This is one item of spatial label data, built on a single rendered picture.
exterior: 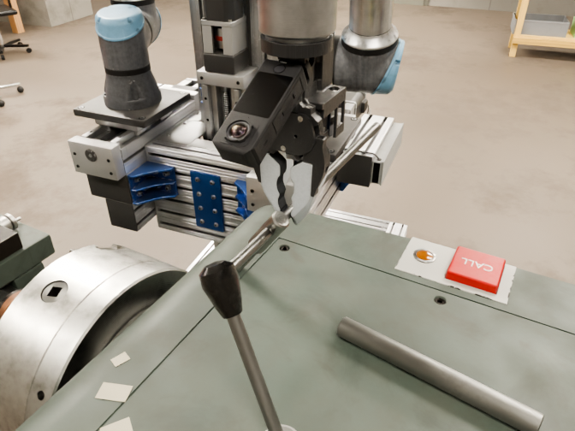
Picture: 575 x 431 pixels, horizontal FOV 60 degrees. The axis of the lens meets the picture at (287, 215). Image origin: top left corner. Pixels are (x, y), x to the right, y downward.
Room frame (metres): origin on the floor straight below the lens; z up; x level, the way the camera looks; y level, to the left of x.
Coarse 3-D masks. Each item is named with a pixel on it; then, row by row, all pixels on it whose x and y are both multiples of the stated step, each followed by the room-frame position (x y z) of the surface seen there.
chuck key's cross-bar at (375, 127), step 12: (372, 132) 0.63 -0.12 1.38; (360, 144) 0.60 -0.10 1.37; (348, 156) 0.58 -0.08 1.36; (336, 168) 0.56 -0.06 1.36; (288, 216) 0.48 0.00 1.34; (264, 228) 0.45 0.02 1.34; (252, 240) 0.43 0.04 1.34; (264, 240) 0.43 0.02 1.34; (240, 252) 0.41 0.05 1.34; (252, 252) 0.41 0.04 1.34; (240, 264) 0.39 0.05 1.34
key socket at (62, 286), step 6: (54, 282) 0.48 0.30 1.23; (60, 282) 0.48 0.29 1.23; (48, 288) 0.47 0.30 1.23; (54, 288) 0.48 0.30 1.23; (60, 288) 0.47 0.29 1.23; (66, 288) 0.47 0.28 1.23; (42, 294) 0.46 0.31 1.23; (48, 294) 0.47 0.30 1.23; (54, 294) 0.47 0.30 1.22; (60, 294) 0.46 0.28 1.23; (48, 300) 0.45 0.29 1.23; (54, 300) 0.45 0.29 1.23
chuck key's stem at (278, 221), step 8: (272, 216) 0.45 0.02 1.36; (280, 216) 0.45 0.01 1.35; (264, 224) 0.46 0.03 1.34; (272, 224) 0.44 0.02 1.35; (280, 224) 0.44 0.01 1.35; (288, 224) 0.45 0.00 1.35; (256, 232) 0.47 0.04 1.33; (272, 232) 0.45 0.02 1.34; (280, 232) 0.45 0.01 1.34; (272, 240) 0.45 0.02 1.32; (264, 248) 0.46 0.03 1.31
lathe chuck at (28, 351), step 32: (64, 256) 0.53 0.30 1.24; (96, 256) 0.54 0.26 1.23; (128, 256) 0.55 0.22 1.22; (32, 288) 0.47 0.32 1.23; (0, 320) 0.44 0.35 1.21; (32, 320) 0.43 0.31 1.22; (64, 320) 0.42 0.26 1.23; (0, 352) 0.41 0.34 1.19; (32, 352) 0.40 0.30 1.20; (0, 384) 0.38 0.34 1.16; (32, 384) 0.37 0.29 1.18; (0, 416) 0.36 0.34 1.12
